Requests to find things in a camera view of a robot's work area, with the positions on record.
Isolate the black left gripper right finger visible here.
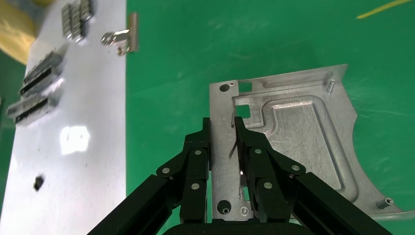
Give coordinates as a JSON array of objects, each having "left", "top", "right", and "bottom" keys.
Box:
[{"left": 234, "top": 116, "right": 393, "bottom": 235}]

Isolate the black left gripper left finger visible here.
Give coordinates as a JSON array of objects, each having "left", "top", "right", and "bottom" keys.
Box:
[{"left": 87, "top": 117, "right": 212, "bottom": 235}]

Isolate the silver stamped metal plate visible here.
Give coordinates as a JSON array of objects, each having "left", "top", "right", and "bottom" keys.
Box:
[{"left": 209, "top": 64, "right": 415, "bottom": 222}]

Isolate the silver binder clip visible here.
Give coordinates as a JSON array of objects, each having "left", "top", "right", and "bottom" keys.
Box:
[{"left": 101, "top": 12, "right": 140, "bottom": 56}]

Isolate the small black block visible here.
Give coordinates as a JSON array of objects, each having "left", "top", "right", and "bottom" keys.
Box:
[{"left": 33, "top": 175, "right": 46, "bottom": 192}]

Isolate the yellow plastic bag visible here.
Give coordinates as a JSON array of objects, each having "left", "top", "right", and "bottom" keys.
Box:
[{"left": 0, "top": 0, "right": 54, "bottom": 66}]

